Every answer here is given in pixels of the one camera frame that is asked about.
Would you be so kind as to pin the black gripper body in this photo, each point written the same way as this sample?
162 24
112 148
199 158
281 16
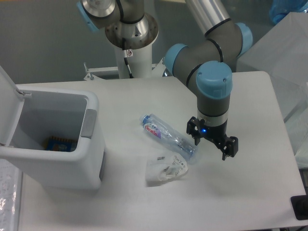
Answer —
216 135

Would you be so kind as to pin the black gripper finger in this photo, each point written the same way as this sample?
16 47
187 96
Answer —
229 147
195 128

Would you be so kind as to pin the clear plastic water bottle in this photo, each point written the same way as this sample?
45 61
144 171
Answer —
163 133

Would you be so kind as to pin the white plastic wrapper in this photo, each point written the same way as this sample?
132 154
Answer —
165 167

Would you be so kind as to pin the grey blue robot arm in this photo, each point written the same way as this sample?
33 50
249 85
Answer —
203 69

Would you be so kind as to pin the white trash can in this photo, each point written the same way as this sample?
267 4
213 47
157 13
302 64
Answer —
53 135

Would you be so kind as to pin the black device at edge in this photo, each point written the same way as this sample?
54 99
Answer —
300 206

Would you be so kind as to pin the blue yellow snack packet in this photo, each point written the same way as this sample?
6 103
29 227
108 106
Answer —
60 144

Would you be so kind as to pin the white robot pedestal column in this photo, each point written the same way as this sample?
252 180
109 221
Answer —
135 62

